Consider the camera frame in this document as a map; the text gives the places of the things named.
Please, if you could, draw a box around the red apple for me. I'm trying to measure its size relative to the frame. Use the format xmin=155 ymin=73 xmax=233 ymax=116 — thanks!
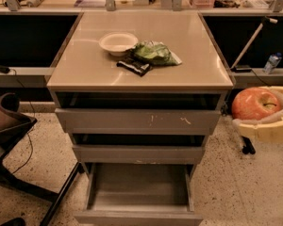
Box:
xmin=231 ymin=88 xmax=282 ymax=121

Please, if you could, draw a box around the grey middle drawer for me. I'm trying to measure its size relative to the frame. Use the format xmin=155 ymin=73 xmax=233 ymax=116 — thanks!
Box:
xmin=73 ymin=145 xmax=205 ymax=165

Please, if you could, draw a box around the grey drawer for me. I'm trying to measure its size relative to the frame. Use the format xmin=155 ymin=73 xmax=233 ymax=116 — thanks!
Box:
xmin=73 ymin=145 xmax=205 ymax=165
xmin=56 ymin=108 xmax=221 ymax=135
xmin=75 ymin=164 xmax=203 ymax=226

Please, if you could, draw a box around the grey drawer cabinet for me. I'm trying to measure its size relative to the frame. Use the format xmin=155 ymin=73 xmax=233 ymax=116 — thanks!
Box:
xmin=45 ymin=9 xmax=236 ymax=174

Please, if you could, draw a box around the grey bottom drawer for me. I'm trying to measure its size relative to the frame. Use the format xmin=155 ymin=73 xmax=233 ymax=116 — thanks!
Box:
xmin=75 ymin=164 xmax=203 ymax=226

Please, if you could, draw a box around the grey top drawer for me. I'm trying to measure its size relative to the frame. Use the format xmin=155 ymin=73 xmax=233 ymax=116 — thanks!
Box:
xmin=56 ymin=108 xmax=221 ymax=135

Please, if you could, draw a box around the clear plastic water bottle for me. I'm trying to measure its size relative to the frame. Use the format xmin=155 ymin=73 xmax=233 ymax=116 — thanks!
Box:
xmin=263 ymin=53 xmax=282 ymax=74

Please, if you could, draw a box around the white stick with black base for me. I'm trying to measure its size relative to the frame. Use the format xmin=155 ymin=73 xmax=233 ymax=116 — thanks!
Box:
xmin=230 ymin=16 xmax=278 ymax=72

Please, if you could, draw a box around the green chip bag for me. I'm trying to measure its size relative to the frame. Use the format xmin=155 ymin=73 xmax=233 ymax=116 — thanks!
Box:
xmin=130 ymin=40 xmax=182 ymax=66

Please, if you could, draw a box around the black snack wrapper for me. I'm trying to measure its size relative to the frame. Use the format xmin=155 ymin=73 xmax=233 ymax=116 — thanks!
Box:
xmin=116 ymin=57 xmax=151 ymax=77

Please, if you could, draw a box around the white paper bowl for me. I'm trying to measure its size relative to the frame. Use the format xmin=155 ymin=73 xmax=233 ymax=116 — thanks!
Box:
xmin=99 ymin=32 xmax=139 ymax=57

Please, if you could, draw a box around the dark office chair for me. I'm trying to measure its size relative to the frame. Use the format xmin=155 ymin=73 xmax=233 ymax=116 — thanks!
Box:
xmin=0 ymin=93 xmax=82 ymax=226

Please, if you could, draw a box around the black device on shelf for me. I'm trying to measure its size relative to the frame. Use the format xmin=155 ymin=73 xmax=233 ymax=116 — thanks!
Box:
xmin=0 ymin=65 xmax=10 ymax=73

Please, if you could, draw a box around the black table leg frame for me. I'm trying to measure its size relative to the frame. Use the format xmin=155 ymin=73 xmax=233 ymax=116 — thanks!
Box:
xmin=228 ymin=98 xmax=256 ymax=154

